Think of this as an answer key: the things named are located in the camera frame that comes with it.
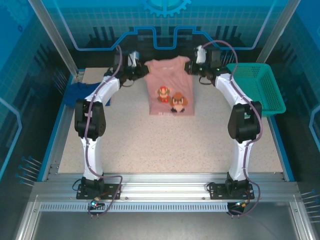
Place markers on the pink t-shirt with pixel print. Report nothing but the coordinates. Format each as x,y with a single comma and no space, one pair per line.
172,82

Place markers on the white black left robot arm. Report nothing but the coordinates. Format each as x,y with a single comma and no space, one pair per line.
107,87

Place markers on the green plastic basket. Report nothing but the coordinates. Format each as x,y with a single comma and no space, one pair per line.
262,87

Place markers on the folded blue cloth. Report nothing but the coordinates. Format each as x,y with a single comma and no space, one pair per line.
75,95

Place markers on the small connector with lit LEDs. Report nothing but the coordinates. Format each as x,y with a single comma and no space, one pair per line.
241,203
94,203

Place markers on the metal lower tray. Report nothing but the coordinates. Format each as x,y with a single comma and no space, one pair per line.
162,227

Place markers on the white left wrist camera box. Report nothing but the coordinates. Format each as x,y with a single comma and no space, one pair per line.
133,58

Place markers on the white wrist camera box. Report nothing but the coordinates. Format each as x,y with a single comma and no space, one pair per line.
133,58
200,55

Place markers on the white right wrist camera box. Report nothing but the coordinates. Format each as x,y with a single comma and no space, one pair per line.
200,55

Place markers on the aluminium frame post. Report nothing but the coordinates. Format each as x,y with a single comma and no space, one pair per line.
277,30
55,37

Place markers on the aluminium mounting rail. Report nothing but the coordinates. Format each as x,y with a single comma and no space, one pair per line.
162,185

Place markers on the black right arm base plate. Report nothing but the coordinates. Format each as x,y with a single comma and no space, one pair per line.
220,191

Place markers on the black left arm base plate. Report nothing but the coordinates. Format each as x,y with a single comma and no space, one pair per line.
85,193

